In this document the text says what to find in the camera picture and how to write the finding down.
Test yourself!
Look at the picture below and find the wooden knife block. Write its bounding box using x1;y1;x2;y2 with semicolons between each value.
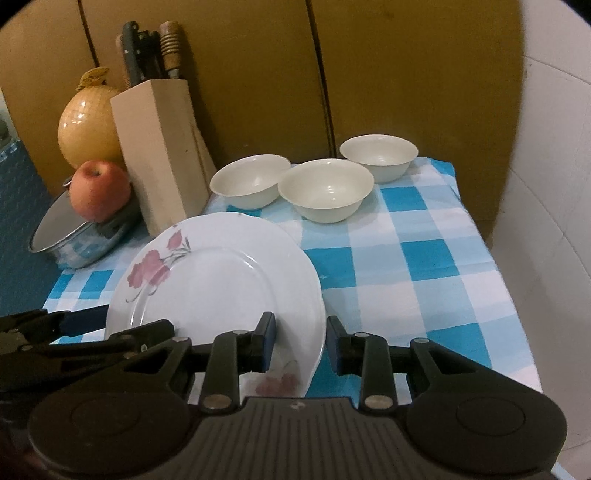
110;79;218;238

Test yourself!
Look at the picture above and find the grey handled knife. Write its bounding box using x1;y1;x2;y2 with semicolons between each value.
115;21;141;89

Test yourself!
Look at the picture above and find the yellow netted melon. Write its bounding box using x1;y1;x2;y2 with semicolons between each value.
58;67;127;169

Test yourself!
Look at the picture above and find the blue patterned cloth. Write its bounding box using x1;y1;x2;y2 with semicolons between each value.
0;138;63;319

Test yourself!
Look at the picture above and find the wooden handled knife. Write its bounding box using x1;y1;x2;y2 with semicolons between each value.
159;21;188;80

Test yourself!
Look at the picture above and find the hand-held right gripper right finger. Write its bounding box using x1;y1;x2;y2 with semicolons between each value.
326;316;506;413

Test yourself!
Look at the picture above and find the steel pot lid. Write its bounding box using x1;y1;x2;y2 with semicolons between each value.
28;187;93;254

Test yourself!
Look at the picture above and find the white floral plate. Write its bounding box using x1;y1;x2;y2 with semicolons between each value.
104;212;327;398

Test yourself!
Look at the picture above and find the black handled knife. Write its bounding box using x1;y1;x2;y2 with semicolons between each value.
137;28;162;81

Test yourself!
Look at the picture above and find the brown cardboard panel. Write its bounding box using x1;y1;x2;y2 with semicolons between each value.
314;0;527;232
78;0;334;162

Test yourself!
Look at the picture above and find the cream ceramic bowl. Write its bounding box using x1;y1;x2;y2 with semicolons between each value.
278;158;375;223
210;154;291;210
340;134;419;184

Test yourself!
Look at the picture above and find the red apple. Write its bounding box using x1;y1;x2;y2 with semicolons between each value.
69;159;132;221

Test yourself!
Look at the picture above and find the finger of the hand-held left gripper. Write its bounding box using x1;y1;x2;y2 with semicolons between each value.
0;320;177;394
0;305;110;344

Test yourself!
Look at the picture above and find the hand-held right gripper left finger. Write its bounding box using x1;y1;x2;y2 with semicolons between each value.
122;311;280;414

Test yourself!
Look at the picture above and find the blue white checkered tablecloth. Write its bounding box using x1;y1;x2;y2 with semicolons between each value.
44;154;543;402

